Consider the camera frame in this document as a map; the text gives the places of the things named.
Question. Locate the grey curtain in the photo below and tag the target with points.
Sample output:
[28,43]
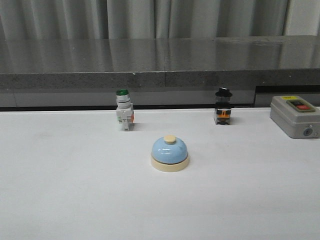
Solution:
[156,19]

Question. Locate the blue call bell cream base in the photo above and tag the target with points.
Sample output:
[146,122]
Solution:
[169,154]

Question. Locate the green pushbutton switch white body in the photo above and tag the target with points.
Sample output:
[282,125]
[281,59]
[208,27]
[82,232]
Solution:
[125,109]

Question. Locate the grey stone counter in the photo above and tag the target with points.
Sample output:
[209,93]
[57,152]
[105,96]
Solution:
[80,74]

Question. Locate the black selector switch orange body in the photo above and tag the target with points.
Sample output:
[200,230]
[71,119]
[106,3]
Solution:
[222,111]

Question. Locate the grey switch box red button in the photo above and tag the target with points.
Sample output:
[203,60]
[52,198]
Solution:
[298,118]

